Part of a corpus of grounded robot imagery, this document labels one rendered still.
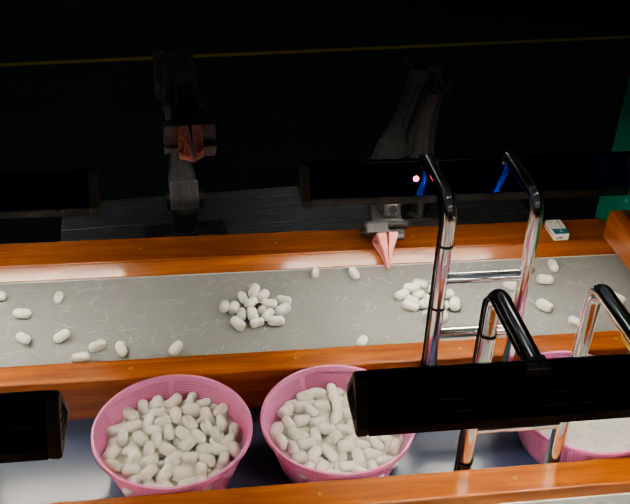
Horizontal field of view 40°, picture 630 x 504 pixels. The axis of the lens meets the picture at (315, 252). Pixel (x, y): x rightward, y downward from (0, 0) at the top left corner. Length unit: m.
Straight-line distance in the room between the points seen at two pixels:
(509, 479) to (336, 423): 0.31
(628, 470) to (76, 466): 0.92
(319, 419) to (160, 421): 0.27
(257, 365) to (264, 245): 0.41
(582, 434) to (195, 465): 0.67
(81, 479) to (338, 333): 0.55
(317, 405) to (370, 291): 0.37
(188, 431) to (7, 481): 0.31
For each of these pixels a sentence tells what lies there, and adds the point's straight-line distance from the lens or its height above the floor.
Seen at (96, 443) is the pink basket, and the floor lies 0.76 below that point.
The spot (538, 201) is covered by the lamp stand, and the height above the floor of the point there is 1.11.
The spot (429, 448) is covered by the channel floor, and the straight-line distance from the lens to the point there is 1.60.
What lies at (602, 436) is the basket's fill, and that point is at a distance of 1.62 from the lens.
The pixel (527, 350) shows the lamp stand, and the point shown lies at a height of 1.12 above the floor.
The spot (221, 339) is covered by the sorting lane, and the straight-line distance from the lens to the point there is 1.70.
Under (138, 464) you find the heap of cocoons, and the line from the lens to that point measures 1.49.
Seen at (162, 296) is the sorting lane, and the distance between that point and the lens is 1.83.
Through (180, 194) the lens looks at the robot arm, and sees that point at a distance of 2.05.
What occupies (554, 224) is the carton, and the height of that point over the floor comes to 0.78.
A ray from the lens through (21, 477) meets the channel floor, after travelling 1.59.
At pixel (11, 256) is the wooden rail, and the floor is 0.77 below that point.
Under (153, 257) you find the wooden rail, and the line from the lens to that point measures 1.90.
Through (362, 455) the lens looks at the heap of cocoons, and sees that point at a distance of 1.47.
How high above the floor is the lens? 1.81
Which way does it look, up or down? 33 degrees down
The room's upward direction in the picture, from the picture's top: 2 degrees clockwise
